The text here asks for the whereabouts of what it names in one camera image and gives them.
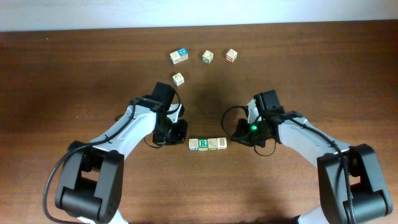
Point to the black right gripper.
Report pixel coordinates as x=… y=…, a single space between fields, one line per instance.
x=240 y=134

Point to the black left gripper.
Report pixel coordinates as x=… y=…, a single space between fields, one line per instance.
x=178 y=138

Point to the wooden block blue D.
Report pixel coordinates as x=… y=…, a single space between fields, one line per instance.
x=193 y=144

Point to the plain wooden block I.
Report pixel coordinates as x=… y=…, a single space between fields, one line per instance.
x=222 y=143

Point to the wooden block green R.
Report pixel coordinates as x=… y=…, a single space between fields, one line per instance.
x=202 y=144

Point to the wooden block green B K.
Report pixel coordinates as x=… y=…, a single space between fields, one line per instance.
x=212 y=144

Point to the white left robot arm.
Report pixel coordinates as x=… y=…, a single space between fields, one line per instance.
x=91 y=179

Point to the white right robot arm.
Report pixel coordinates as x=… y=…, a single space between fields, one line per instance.
x=351 y=183

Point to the wooden block blue 2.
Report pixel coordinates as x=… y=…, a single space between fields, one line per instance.
x=178 y=79

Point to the wooden block blue 1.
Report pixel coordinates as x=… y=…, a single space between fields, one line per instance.
x=175 y=57

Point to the wooden block red I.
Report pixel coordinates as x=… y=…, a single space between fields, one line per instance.
x=231 y=55

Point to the wooden block blue top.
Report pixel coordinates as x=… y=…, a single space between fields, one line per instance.
x=183 y=54

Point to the wooden block green N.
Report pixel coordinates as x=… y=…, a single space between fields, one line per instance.
x=207 y=56

